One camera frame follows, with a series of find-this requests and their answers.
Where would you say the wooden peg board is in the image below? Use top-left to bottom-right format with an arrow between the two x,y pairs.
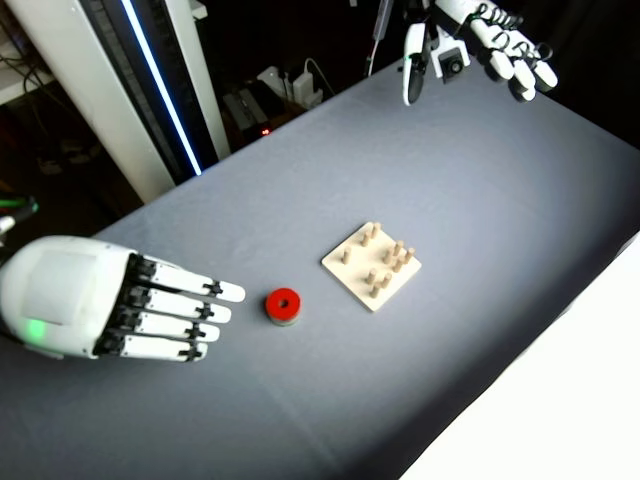
320,221 -> 423,313

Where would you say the white column with blue light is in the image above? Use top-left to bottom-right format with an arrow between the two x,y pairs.
4,0 -> 231,204

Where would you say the black device with red light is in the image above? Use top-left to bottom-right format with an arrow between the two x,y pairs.
222,88 -> 272,140

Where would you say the grey table cloth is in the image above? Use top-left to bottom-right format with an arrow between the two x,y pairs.
0,57 -> 640,480

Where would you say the white power adapter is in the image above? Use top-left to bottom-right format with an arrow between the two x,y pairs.
292,58 -> 324,109

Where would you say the white backdrop board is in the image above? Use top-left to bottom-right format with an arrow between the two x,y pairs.
399,234 -> 640,480

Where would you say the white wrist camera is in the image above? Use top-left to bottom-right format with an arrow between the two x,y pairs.
430,42 -> 472,84

